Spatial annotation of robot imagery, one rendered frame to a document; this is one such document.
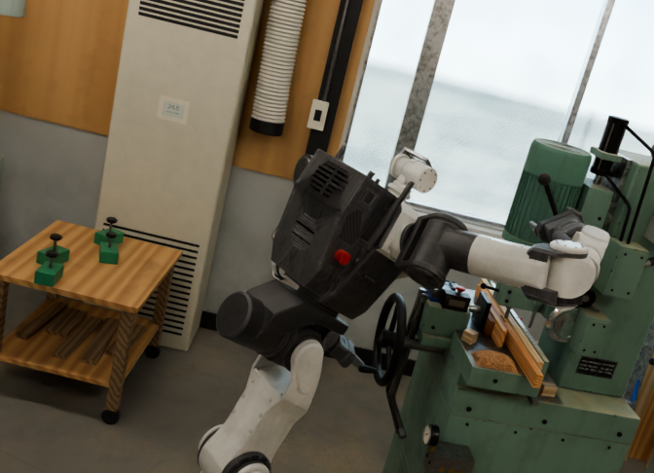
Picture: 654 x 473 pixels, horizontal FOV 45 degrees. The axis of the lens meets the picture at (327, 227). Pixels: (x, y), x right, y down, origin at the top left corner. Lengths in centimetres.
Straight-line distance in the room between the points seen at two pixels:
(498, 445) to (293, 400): 76
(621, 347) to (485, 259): 96
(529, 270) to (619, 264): 71
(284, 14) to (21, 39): 124
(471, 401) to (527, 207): 58
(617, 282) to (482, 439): 60
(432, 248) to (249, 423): 64
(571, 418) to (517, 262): 91
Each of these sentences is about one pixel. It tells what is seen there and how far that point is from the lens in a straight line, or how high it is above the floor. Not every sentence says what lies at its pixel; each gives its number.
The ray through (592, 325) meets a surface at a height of 106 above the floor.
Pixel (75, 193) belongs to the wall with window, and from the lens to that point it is 401.
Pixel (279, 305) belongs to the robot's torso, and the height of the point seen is 108.
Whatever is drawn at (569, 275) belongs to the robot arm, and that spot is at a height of 136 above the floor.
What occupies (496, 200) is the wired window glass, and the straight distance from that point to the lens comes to 389.
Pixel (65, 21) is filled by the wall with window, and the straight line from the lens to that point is 387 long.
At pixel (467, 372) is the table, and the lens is 228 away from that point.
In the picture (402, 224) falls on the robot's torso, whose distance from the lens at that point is 181.
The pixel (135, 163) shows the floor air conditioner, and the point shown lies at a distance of 356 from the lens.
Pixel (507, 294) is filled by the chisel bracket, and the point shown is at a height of 104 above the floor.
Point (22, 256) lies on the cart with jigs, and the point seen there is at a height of 53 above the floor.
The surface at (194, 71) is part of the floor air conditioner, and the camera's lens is 343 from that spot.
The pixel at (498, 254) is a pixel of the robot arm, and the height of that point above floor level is 135.
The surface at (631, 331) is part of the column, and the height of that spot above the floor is 103.
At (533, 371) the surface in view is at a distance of 226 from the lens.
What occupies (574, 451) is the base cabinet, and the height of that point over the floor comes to 66.
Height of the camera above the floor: 182
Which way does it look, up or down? 18 degrees down
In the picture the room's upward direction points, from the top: 14 degrees clockwise
